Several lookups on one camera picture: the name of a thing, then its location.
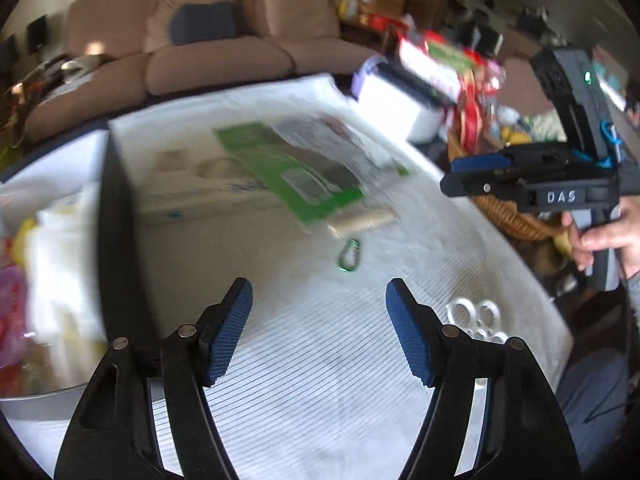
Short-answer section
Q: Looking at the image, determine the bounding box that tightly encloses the brown sofa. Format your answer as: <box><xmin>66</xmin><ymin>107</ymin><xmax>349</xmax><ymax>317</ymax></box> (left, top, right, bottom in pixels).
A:
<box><xmin>22</xmin><ymin>0</ymin><xmax>388</xmax><ymax>143</ymax></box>

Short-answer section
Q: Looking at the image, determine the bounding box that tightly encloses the green carabiner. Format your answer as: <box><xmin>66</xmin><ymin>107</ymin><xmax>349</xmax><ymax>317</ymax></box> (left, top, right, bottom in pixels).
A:
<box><xmin>336</xmin><ymin>238</ymin><xmax>362</xmax><ymax>274</ymax></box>

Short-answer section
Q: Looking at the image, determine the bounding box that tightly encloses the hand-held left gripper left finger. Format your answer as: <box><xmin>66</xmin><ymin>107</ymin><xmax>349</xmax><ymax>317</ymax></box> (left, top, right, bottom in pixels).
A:
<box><xmin>54</xmin><ymin>277</ymin><xmax>254</xmax><ymax>480</ymax></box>

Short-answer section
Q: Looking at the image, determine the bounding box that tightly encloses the black rimmed storage bin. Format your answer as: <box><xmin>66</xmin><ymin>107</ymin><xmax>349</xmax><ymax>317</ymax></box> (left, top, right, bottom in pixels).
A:
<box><xmin>0</xmin><ymin>120</ymin><xmax>162</xmax><ymax>423</ymax></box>

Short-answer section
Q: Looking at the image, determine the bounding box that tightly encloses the green window package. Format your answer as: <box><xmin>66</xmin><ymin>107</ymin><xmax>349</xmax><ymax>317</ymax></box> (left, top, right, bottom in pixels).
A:
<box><xmin>214</xmin><ymin>116</ymin><xmax>414</xmax><ymax>227</ymax></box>

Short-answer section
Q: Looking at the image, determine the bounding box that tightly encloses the clutter on sofa seat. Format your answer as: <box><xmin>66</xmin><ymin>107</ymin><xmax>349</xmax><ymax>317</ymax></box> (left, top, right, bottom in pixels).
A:
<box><xmin>4</xmin><ymin>54</ymin><xmax>110</xmax><ymax>107</ymax></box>

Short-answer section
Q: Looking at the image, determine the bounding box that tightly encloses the pile of colourful packets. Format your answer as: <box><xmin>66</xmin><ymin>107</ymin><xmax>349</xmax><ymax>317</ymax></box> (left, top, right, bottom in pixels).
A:
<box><xmin>397</xmin><ymin>30</ymin><xmax>507</xmax><ymax>157</ymax></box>

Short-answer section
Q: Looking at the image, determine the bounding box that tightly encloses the white box with purple lid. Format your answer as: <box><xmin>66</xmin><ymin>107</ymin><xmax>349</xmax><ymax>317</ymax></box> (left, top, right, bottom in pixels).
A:
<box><xmin>352</xmin><ymin>55</ymin><xmax>447</xmax><ymax>144</ymax></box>

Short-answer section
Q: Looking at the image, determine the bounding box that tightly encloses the stack of cardboard boxes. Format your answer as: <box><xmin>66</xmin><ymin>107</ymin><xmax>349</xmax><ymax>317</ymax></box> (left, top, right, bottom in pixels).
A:
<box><xmin>340</xmin><ymin>0</ymin><xmax>453</xmax><ymax>42</ymax></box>

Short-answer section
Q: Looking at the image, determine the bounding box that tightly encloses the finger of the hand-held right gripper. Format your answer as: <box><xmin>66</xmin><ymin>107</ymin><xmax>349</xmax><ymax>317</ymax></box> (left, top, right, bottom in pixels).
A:
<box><xmin>439</xmin><ymin>169</ymin><xmax>532</xmax><ymax>211</ymax></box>
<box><xmin>451</xmin><ymin>153</ymin><xmax>516</xmax><ymax>175</ymax></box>

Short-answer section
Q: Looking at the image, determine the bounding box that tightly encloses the beige roll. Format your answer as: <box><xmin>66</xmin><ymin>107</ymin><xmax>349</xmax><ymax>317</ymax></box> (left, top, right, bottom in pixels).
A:
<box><xmin>326</xmin><ymin>208</ymin><xmax>397</xmax><ymax>239</ymax></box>

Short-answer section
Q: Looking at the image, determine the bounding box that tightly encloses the pink packet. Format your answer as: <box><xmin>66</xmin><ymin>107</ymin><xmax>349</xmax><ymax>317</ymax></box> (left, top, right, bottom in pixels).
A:
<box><xmin>0</xmin><ymin>265</ymin><xmax>30</xmax><ymax>372</ymax></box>

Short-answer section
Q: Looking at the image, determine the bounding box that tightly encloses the person's leg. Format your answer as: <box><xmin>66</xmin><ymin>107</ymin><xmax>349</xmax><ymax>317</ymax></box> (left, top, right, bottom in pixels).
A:
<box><xmin>554</xmin><ymin>347</ymin><xmax>632</xmax><ymax>463</ymax></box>

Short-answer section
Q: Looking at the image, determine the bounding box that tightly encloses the wicker basket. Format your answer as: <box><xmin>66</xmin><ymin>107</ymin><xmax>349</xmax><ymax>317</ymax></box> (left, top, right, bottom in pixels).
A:
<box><xmin>447</xmin><ymin>130</ymin><xmax>568</xmax><ymax>242</ymax></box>

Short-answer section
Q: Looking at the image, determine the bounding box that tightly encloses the white box with blue print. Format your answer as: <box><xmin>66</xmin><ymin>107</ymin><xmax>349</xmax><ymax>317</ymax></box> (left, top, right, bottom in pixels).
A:
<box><xmin>135</xmin><ymin>145</ymin><xmax>301</xmax><ymax>227</ymax></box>

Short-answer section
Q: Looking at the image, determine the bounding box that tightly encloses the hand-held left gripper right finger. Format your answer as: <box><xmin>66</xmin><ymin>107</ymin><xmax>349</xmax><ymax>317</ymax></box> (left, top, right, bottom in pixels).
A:
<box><xmin>385</xmin><ymin>278</ymin><xmax>583</xmax><ymax>480</ymax></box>

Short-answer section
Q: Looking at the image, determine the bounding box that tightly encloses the white covered desktop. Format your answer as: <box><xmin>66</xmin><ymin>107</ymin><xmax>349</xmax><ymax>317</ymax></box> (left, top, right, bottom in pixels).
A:
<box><xmin>0</xmin><ymin>74</ymin><xmax>576</xmax><ymax>480</ymax></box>

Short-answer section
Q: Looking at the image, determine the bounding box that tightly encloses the white ring holder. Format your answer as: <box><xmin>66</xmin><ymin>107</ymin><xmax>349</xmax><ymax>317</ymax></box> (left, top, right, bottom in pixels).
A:
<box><xmin>446</xmin><ymin>298</ymin><xmax>509</xmax><ymax>392</ymax></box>

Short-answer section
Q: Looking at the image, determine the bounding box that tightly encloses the white plastic bag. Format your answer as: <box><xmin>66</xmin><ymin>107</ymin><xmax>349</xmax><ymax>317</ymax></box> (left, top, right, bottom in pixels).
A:
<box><xmin>25</xmin><ymin>185</ymin><xmax>107</xmax><ymax>361</ymax></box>

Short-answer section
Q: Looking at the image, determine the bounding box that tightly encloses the person's right hand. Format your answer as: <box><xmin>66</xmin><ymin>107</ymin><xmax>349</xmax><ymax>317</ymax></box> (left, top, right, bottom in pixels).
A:
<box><xmin>561</xmin><ymin>195</ymin><xmax>640</xmax><ymax>275</ymax></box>

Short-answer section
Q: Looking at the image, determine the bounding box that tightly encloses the blue cushion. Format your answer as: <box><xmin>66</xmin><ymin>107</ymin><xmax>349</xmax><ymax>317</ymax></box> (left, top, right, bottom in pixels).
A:
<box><xmin>170</xmin><ymin>1</ymin><xmax>239</xmax><ymax>47</ymax></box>

